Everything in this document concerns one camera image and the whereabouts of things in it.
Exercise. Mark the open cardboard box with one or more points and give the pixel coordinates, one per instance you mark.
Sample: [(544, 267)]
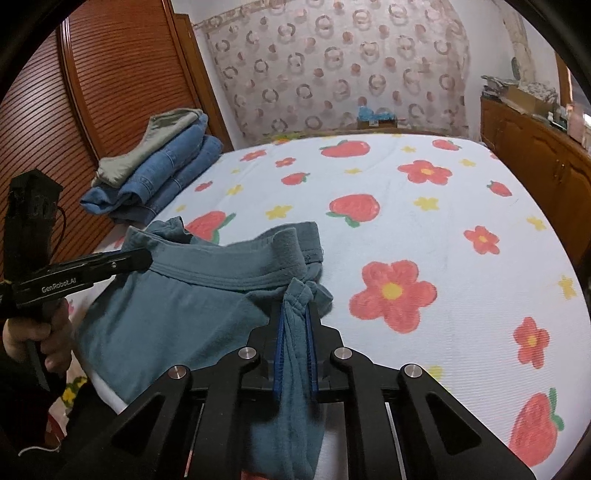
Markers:
[(526, 99)]

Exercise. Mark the folded blue jeans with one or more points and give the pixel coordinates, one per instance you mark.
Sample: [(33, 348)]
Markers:
[(180, 157), (166, 194)]

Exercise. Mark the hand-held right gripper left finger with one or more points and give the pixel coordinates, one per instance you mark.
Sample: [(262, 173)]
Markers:
[(277, 364)]

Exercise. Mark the teal pants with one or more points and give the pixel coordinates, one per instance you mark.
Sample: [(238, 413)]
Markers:
[(184, 314)]

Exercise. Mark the circle print curtain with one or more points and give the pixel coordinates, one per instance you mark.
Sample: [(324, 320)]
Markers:
[(337, 60)]

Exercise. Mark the pink bottle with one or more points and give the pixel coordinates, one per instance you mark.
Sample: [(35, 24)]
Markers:
[(577, 122)]

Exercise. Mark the white fruit print bed sheet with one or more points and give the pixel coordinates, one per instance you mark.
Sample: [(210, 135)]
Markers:
[(438, 221)]

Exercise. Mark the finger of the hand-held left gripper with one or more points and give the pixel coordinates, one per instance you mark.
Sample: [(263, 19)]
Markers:
[(129, 256), (134, 266)]

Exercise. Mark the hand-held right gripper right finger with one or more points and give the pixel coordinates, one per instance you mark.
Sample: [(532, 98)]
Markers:
[(310, 364)]

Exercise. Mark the person's left hand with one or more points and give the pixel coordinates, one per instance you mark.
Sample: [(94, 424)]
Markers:
[(57, 341)]

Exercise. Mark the beige lace curtain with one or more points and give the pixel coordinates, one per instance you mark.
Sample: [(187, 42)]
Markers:
[(519, 32)]

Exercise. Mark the folded grey pants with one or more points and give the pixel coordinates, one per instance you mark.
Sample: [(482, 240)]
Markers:
[(152, 143)]

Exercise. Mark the wooden cabinet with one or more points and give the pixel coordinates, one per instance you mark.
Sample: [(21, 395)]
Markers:
[(540, 157)]

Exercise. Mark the person's left forearm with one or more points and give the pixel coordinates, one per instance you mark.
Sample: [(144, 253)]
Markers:
[(27, 415)]

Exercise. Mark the blue item on cardboard box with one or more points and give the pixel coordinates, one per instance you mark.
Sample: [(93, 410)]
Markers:
[(371, 115)]

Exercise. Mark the wooden louvre wardrobe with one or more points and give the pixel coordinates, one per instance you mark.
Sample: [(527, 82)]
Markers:
[(111, 78)]

